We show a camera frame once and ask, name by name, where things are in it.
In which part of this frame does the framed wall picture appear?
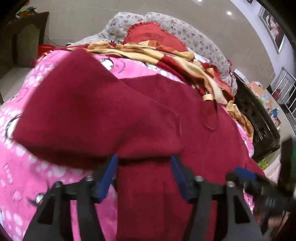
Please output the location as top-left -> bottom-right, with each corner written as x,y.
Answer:
258,7 -> 285,54

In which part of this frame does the red plastic bucket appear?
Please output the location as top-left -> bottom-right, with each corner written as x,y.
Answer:
38,44 -> 56,57

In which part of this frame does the pink penguin quilt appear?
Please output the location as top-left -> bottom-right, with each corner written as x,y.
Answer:
1,51 -> 259,240

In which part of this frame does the red yellow checked blanket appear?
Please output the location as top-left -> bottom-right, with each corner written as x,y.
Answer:
66,41 -> 254,141

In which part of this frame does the dark wooden headboard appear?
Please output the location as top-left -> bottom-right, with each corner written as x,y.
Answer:
234,74 -> 280,162

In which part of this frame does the dark wooden desk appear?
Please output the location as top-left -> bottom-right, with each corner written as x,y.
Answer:
1,11 -> 49,77

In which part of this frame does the metal rack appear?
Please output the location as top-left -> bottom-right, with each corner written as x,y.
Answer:
271,67 -> 296,133

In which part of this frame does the dark red knit garment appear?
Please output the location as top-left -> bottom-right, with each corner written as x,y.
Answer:
13,50 -> 261,240

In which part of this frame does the red heart pillow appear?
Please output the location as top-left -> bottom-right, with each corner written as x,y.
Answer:
122,21 -> 187,52

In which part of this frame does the grey floral pillow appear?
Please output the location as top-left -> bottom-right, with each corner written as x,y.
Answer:
70,12 -> 238,95

